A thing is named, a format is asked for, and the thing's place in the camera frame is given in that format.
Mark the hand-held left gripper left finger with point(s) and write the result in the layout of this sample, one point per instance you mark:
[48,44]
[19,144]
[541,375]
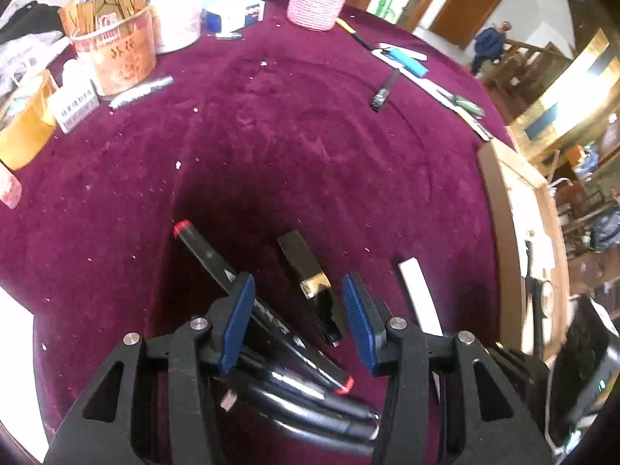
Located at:
[237,322]

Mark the bundle of wooden sticks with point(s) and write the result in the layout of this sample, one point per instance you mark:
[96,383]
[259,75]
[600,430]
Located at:
[97,12]

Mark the blue lighter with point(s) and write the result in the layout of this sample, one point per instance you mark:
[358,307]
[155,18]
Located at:
[411,63]

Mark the white round tub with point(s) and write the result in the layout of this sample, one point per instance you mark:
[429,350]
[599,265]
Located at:
[177,14]

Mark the silver black marker pen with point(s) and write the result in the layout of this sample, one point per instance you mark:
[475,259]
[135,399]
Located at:
[140,93]

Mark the blue jacket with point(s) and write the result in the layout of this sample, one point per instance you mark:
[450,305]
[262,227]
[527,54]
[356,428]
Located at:
[488,48]

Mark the wooden chair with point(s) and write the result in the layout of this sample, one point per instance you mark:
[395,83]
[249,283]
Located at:
[591,213]

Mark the black tube with gold band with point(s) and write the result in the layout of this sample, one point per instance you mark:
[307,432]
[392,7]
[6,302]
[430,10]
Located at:
[302,271]

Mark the gold black pillar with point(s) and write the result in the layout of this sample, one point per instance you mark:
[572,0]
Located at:
[562,106]

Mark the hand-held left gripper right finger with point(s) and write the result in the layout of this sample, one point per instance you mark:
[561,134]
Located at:
[361,324]

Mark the long white pen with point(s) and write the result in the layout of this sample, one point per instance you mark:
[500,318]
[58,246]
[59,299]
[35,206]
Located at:
[436,88]

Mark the small white blue box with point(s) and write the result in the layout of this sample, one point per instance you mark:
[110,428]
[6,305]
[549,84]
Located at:
[235,17]

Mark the maroon velvet tablecloth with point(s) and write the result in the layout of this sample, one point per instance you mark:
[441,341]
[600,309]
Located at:
[290,155]

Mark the orange patterned round tub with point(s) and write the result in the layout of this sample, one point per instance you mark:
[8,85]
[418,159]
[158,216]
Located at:
[121,58]

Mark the small yellow black brush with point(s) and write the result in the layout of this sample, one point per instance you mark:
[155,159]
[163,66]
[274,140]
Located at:
[353,34]

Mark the wooden staircase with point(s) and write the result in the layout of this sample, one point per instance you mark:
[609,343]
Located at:
[528,77]

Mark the black ballpoint pen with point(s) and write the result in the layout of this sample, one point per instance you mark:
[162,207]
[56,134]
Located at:
[385,91]

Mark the yellow tape roll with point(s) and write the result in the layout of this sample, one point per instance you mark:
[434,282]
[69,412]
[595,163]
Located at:
[26,121]

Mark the black marker with red ends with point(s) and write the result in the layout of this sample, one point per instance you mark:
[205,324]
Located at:
[203,252]

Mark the brown wooden door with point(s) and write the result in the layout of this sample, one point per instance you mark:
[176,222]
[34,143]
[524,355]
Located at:
[467,5]

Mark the cardboard box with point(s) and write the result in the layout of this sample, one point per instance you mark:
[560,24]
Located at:
[508,232]

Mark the white paper sheet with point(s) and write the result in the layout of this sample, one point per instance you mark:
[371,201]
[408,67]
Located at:
[14,368]

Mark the small grey cylinder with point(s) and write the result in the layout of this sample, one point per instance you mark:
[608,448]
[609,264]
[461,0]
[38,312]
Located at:
[227,36]

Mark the small white barcode box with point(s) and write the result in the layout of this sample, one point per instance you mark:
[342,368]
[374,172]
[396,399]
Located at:
[72,109]

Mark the small pink white box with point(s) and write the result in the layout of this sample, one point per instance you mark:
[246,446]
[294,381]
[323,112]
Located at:
[8,186]

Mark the clear plastic bag pile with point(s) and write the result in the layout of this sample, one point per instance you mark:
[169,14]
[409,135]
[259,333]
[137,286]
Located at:
[29,53]

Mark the white round stick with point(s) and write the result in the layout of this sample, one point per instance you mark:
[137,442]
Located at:
[402,52]

